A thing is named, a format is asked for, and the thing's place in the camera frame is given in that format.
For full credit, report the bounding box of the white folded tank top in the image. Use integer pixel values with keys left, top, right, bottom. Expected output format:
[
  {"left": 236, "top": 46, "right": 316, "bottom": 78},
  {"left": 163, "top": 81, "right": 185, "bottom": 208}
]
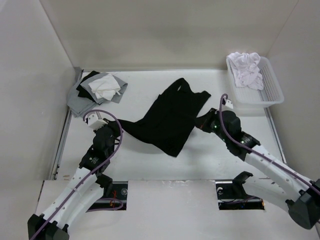
[{"left": 88, "top": 74, "right": 121, "bottom": 101}]

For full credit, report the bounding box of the white tank top in basket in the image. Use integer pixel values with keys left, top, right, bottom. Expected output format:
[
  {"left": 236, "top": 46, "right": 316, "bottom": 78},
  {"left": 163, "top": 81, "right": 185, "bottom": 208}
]
[{"left": 226, "top": 52, "right": 264, "bottom": 91}]

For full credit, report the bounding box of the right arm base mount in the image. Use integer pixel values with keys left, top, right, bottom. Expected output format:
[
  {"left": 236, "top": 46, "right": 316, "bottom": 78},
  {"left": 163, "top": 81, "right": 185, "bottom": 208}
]
[{"left": 215, "top": 171, "right": 265, "bottom": 211}]

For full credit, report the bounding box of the white plastic basket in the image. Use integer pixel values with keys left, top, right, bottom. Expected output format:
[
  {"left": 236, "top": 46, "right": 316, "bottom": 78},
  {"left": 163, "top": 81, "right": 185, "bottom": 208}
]
[{"left": 226, "top": 56, "right": 284, "bottom": 109}]

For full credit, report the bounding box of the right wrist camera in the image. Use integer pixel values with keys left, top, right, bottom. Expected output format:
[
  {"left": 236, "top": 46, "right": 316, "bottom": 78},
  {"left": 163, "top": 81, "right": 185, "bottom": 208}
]
[{"left": 222, "top": 98, "right": 234, "bottom": 111}]

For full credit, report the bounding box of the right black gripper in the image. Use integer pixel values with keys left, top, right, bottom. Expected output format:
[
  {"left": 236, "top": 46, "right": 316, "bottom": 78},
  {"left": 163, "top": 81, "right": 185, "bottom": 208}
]
[{"left": 194, "top": 107, "right": 230, "bottom": 143}]

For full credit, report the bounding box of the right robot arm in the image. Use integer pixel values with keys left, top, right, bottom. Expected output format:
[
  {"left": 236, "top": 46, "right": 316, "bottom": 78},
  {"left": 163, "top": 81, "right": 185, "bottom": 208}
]
[{"left": 195, "top": 108, "right": 320, "bottom": 230}]

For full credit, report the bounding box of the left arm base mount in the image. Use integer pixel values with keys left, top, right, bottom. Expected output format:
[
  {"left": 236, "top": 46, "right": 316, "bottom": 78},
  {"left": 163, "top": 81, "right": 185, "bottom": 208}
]
[{"left": 87, "top": 175, "right": 129, "bottom": 212}]

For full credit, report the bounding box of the black folded tank top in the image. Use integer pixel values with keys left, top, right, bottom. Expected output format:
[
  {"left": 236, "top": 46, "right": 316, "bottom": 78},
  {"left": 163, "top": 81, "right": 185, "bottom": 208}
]
[{"left": 76, "top": 71, "right": 107, "bottom": 105}]

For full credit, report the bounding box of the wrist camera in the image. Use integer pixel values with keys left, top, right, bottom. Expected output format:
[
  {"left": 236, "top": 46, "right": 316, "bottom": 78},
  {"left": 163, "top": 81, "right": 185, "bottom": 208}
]
[
  {"left": 85, "top": 112, "right": 108, "bottom": 130},
  {"left": 222, "top": 98, "right": 234, "bottom": 111}
]

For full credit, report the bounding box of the black tank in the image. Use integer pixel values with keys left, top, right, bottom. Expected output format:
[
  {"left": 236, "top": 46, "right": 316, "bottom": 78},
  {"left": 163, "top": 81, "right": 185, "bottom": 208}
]
[
  {"left": 119, "top": 78, "right": 211, "bottom": 157},
  {"left": 76, "top": 71, "right": 107, "bottom": 105}
]

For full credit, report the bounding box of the grey folded tank top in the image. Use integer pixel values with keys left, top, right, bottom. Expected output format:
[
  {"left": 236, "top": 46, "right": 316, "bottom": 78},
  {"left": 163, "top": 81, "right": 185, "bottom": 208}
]
[{"left": 67, "top": 72, "right": 128, "bottom": 117}]

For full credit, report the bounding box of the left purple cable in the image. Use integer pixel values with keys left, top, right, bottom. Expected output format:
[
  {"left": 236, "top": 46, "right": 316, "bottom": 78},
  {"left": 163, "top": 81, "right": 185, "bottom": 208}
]
[{"left": 29, "top": 109, "right": 125, "bottom": 240}]

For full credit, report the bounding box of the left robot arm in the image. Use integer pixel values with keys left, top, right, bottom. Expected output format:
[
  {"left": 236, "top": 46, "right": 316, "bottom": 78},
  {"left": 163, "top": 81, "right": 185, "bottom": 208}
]
[{"left": 27, "top": 121, "right": 123, "bottom": 240}]

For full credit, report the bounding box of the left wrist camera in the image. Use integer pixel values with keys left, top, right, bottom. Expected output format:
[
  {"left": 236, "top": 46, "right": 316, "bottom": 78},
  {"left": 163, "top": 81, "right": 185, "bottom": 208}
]
[{"left": 85, "top": 112, "right": 108, "bottom": 130}]

